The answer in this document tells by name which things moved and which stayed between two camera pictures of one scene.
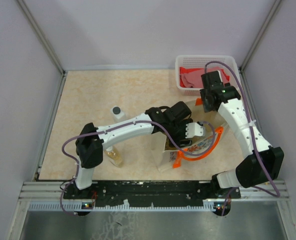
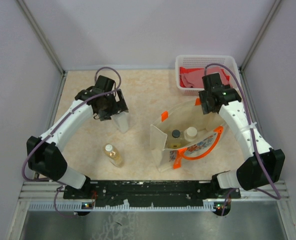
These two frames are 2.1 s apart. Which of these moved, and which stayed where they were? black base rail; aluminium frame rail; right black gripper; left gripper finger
Moved: left gripper finger
Stayed: black base rail; aluminium frame rail; right black gripper
